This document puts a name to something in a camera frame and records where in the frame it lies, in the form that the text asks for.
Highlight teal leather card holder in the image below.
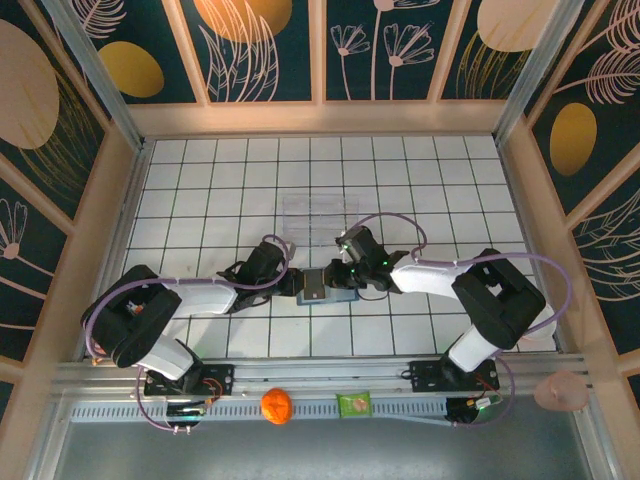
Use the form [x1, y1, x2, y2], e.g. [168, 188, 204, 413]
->
[295, 267, 359, 307]

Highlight clear plastic tray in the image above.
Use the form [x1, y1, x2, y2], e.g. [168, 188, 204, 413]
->
[279, 194, 364, 249]

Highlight orange ball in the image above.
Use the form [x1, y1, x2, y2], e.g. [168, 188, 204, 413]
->
[260, 387, 294, 426]

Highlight green snack packet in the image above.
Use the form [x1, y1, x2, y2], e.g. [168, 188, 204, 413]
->
[335, 391, 374, 420]

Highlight small control board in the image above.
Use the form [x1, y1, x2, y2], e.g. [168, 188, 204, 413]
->
[444, 395, 504, 429]
[164, 399, 210, 434]

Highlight pink plastic cup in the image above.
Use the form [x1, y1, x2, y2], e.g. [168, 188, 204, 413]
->
[533, 370, 590, 414]

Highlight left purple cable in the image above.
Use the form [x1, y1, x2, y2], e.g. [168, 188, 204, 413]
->
[82, 232, 294, 434]

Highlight purple cable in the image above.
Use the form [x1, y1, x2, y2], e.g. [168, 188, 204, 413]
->
[82, 232, 294, 434]
[344, 213, 574, 429]

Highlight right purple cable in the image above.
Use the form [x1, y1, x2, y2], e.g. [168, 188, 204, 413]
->
[344, 213, 574, 429]

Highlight aluminium mounting rail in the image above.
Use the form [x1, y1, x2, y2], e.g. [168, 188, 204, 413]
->
[52, 355, 594, 397]

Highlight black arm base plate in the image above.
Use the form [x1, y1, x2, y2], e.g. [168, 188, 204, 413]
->
[143, 363, 236, 399]
[408, 359, 501, 394]

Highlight white slotted cable duct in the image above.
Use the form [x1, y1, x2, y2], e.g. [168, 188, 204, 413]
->
[69, 399, 451, 425]

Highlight aluminium frame post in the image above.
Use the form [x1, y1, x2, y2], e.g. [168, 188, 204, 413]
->
[39, 0, 149, 154]
[493, 0, 586, 146]

